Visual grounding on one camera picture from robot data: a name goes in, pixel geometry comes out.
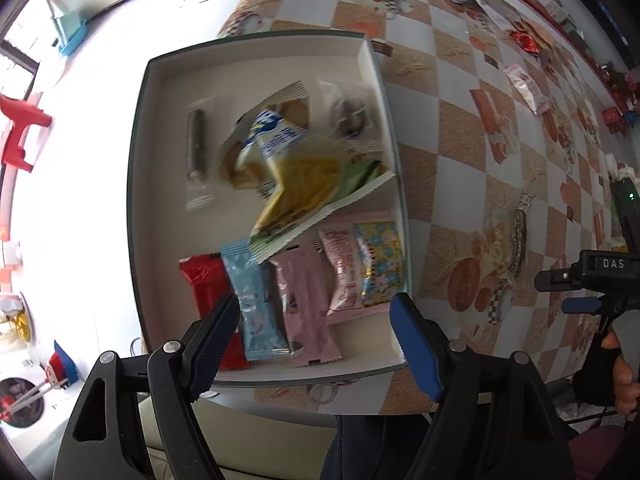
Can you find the shiny red snack packet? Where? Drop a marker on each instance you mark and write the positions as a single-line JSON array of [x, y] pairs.
[[525, 41]]

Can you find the glass jar with gold contents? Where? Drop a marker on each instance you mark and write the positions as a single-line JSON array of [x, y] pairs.
[[17, 322]]

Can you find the pale pink snack packet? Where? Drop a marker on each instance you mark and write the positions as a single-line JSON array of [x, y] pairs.
[[527, 87]]

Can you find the checked printed tablecloth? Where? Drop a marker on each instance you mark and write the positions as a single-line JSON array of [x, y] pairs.
[[450, 135]]

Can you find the pink printed snack packet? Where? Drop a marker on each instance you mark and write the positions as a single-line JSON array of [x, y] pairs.
[[342, 265]]

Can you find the plain pink snack packet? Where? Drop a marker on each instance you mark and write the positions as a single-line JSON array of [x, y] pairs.
[[305, 305]]

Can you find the light blue snack packet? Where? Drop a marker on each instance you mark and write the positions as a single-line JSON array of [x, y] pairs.
[[250, 300]]

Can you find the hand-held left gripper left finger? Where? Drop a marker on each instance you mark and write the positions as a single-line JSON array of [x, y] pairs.
[[220, 340]]

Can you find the grey shallow cardboard box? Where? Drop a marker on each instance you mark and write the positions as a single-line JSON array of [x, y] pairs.
[[165, 185]]

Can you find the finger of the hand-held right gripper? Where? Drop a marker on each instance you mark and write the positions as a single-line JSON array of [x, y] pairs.
[[580, 305], [550, 278]]

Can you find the person's dark trousers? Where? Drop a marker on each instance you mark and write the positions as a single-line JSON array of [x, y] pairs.
[[370, 447]]

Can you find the clear packet with brown stick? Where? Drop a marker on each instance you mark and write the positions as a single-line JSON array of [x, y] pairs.
[[196, 140]]

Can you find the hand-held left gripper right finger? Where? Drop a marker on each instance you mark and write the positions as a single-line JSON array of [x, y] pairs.
[[415, 345]]

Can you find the blue red toy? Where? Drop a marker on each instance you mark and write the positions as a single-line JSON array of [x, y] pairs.
[[60, 365]]

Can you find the small red box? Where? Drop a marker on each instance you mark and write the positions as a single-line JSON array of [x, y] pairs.
[[615, 119]]

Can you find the clear packet with seeded bar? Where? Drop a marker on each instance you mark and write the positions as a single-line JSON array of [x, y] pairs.
[[520, 232]]

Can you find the round black red tray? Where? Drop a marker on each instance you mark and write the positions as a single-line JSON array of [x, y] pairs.
[[15, 402]]

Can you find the clear biscuit packet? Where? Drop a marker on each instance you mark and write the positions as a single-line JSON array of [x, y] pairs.
[[270, 130]]

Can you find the red plastic stool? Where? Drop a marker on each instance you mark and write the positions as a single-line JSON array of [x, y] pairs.
[[20, 130]]

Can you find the person's right hand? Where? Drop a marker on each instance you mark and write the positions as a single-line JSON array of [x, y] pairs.
[[627, 380]]

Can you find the blue plastic dustpan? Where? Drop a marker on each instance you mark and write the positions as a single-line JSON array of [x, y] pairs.
[[72, 37]]

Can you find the yellow green snack packet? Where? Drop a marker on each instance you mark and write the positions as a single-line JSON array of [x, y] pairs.
[[300, 195]]

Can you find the clear packet with round snack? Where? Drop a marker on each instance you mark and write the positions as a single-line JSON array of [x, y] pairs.
[[350, 112]]

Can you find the yellow blue floral snack packet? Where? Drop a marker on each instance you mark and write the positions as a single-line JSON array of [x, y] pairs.
[[380, 260]]

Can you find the cream leather seat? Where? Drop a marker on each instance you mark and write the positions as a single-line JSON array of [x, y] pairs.
[[240, 410]]

